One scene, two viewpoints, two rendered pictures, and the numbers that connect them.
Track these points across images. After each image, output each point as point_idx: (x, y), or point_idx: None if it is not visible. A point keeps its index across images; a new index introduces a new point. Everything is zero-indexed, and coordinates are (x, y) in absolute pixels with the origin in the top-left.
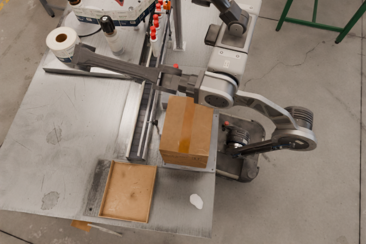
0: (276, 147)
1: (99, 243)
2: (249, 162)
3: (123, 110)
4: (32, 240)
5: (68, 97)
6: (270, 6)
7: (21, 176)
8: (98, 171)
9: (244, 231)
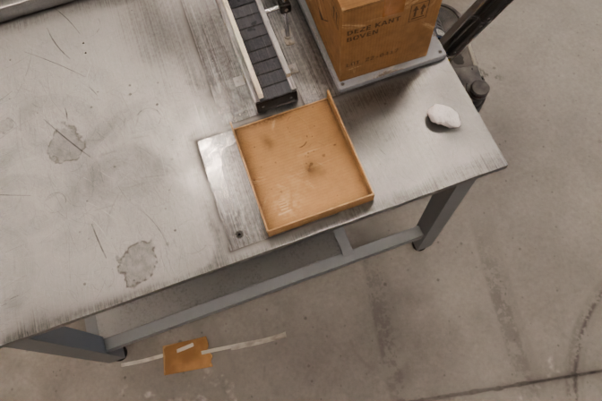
0: None
1: (245, 374)
2: (464, 73)
3: (192, 32)
4: None
5: (49, 61)
6: None
7: (38, 252)
8: (210, 161)
9: (508, 210)
